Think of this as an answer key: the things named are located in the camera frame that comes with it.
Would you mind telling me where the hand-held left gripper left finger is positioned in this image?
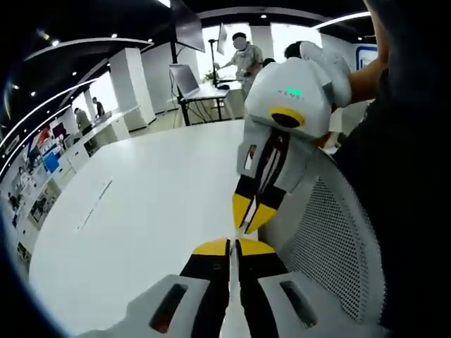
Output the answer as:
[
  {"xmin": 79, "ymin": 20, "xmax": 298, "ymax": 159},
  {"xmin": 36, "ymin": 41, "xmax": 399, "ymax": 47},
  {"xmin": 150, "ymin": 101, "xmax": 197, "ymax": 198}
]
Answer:
[{"xmin": 123, "ymin": 238, "xmax": 232, "ymax": 338}]

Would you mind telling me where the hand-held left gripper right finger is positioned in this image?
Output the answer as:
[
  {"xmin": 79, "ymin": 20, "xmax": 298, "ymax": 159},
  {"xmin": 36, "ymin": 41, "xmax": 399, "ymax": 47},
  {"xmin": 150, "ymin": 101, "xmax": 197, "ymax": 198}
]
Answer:
[{"xmin": 235, "ymin": 238, "xmax": 355, "ymax": 338}]

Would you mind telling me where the white mesh office chair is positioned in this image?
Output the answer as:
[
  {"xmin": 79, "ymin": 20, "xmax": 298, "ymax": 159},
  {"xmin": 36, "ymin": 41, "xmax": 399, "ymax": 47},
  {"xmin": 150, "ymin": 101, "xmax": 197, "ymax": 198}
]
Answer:
[{"xmin": 260, "ymin": 149, "xmax": 388, "ymax": 330}]

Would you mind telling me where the black tripod stand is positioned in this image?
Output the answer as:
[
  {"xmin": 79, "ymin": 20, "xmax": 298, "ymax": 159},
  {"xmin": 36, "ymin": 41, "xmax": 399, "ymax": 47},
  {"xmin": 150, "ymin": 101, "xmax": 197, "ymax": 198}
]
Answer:
[{"xmin": 207, "ymin": 38, "xmax": 230, "ymax": 89}]

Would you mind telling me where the computer monitor on desk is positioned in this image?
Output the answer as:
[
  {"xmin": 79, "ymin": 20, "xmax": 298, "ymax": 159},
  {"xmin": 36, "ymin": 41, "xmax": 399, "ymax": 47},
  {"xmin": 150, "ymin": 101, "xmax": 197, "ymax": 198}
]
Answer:
[{"xmin": 168, "ymin": 63, "xmax": 202, "ymax": 100}]

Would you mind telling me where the person's dark clothing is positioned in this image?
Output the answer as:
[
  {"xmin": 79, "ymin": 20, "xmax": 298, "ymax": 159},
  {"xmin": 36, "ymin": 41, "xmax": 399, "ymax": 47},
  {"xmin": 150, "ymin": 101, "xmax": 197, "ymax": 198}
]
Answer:
[{"xmin": 333, "ymin": 0, "xmax": 451, "ymax": 334}]

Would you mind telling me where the hanging dark screen panel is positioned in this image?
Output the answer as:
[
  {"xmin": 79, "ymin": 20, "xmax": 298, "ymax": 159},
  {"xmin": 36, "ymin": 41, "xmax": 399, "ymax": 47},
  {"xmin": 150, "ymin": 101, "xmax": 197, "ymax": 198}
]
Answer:
[{"xmin": 170, "ymin": 0, "xmax": 206, "ymax": 54}]

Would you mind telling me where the long white office counter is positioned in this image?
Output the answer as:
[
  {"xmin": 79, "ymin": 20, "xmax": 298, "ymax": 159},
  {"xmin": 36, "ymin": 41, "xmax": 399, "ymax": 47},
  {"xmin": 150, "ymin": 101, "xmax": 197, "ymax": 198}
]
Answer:
[{"xmin": 10, "ymin": 105, "xmax": 142, "ymax": 226}]

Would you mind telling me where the blue box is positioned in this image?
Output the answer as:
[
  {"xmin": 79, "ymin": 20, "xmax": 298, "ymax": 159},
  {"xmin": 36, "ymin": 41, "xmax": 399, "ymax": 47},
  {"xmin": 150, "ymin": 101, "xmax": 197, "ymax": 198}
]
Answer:
[{"xmin": 43, "ymin": 154, "xmax": 63, "ymax": 175}]

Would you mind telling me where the blue-framed wall board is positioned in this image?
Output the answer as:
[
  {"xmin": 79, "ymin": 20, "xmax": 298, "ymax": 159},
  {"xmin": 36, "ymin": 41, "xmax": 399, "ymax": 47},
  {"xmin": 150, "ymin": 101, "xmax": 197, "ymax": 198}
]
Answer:
[{"xmin": 354, "ymin": 43, "xmax": 381, "ymax": 72}]

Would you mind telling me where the white desk with black frame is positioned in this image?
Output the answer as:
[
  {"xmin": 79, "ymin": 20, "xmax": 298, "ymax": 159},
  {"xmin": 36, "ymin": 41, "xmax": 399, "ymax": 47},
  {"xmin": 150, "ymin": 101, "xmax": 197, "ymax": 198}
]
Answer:
[{"xmin": 178, "ymin": 80, "xmax": 245, "ymax": 127}]

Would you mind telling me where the white table cable slot cover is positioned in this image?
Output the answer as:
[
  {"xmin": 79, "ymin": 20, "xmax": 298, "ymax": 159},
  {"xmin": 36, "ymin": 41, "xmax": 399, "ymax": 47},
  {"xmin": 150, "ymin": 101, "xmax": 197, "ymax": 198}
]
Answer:
[{"xmin": 76, "ymin": 180, "xmax": 114, "ymax": 230}]

